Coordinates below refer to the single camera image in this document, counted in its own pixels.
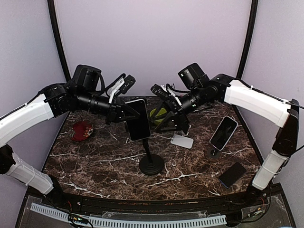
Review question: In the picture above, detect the green bowl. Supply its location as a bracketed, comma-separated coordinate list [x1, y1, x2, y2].
[149, 108, 167, 125]

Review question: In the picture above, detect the black pole stand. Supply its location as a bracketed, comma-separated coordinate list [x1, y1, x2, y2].
[139, 138, 164, 176]

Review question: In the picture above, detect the white slotted cable duct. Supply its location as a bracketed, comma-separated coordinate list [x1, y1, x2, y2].
[30, 203, 227, 228]

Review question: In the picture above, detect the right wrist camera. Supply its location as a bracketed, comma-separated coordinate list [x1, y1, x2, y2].
[151, 84, 179, 102]

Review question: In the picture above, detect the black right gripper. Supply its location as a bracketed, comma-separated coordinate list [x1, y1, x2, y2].
[151, 85, 207, 132]

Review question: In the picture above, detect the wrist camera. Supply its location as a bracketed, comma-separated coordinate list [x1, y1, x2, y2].
[105, 73, 136, 104]
[151, 84, 179, 102]

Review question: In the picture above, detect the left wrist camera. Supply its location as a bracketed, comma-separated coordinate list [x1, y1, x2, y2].
[105, 73, 136, 104]

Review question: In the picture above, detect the white folding phone stand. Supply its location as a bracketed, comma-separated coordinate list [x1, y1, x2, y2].
[171, 134, 194, 149]

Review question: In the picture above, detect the grey wood-base phone stand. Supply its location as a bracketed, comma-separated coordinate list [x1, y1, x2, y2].
[205, 147, 221, 162]

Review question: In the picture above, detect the black front rail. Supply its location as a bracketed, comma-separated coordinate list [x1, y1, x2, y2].
[14, 184, 297, 228]

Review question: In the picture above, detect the black phone blue case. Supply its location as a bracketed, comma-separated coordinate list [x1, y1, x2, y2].
[218, 162, 247, 188]

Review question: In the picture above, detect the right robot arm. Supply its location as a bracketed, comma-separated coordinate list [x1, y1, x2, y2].
[151, 63, 301, 206]

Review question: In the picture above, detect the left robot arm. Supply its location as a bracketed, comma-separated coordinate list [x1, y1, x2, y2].
[0, 65, 140, 207]

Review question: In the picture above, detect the red floral plate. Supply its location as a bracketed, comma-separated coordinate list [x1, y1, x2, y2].
[68, 121, 94, 142]

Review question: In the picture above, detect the black phone grey edge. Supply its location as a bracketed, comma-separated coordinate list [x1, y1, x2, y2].
[126, 98, 151, 141]

